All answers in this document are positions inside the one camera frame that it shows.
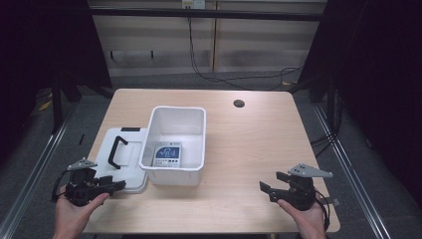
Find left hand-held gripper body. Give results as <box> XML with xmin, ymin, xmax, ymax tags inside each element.
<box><xmin>65</xmin><ymin>158</ymin><xmax>102</xmax><ymax>207</ymax></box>

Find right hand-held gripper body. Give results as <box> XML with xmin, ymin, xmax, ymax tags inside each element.
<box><xmin>282</xmin><ymin>162</ymin><xmax>334</xmax><ymax>212</ymax></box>

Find white lid with black handle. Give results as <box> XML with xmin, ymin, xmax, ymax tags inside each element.
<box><xmin>90</xmin><ymin>126</ymin><xmax>149</xmax><ymax>194</ymax></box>

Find white plastic storage bin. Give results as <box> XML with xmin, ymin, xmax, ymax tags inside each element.
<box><xmin>138</xmin><ymin>105</ymin><xmax>208</xmax><ymax>187</ymax></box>

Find person's left hand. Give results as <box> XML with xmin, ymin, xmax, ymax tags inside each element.
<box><xmin>53</xmin><ymin>192</ymin><xmax>110</xmax><ymax>239</ymax></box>

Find person's right hand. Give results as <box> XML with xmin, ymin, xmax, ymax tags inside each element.
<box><xmin>277</xmin><ymin>198</ymin><xmax>328</xmax><ymax>239</ymax></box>

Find grey tape strip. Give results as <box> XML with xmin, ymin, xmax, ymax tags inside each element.
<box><xmin>318</xmin><ymin>196</ymin><xmax>341</xmax><ymax>207</ymax></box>

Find white box with blue label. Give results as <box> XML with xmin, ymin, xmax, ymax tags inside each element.
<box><xmin>151</xmin><ymin>140</ymin><xmax>183</xmax><ymax>168</ymax></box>

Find black metal stand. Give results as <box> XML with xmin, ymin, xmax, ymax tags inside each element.
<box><xmin>50</xmin><ymin>84</ymin><xmax>65</xmax><ymax>135</ymax></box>

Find yellow floor tape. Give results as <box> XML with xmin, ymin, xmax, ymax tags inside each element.
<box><xmin>38</xmin><ymin>99</ymin><xmax>54</xmax><ymax>113</ymax></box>

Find dark curtain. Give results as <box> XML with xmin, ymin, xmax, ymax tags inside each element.
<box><xmin>297</xmin><ymin>0</ymin><xmax>422</xmax><ymax>208</ymax></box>
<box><xmin>0</xmin><ymin>0</ymin><xmax>113</xmax><ymax>167</ymax></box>

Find black horizontal metal bar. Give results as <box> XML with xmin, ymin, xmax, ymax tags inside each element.
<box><xmin>89</xmin><ymin>7</ymin><xmax>328</xmax><ymax>23</ymax></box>

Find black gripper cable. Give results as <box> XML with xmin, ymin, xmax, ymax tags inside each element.
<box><xmin>314</xmin><ymin>189</ymin><xmax>331</xmax><ymax>232</ymax></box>
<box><xmin>50</xmin><ymin>168</ymin><xmax>70</xmax><ymax>203</ymax></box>

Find silver floor rail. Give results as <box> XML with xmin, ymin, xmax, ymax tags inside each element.
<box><xmin>0</xmin><ymin>109</ymin><xmax>76</xmax><ymax>239</ymax></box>
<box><xmin>312</xmin><ymin>105</ymin><xmax>394</xmax><ymax>239</ymax></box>

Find black floor cables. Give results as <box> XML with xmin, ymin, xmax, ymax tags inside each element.
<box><xmin>310</xmin><ymin>88</ymin><xmax>344</xmax><ymax>158</ymax></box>

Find long black wall cable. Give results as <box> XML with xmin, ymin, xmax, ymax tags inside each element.
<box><xmin>186</xmin><ymin>8</ymin><xmax>304</xmax><ymax>92</ymax></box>

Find white wall socket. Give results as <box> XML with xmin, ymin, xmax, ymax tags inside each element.
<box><xmin>181</xmin><ymin>0</ymin><xmax>207</xmax><ymax>10</ymax></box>

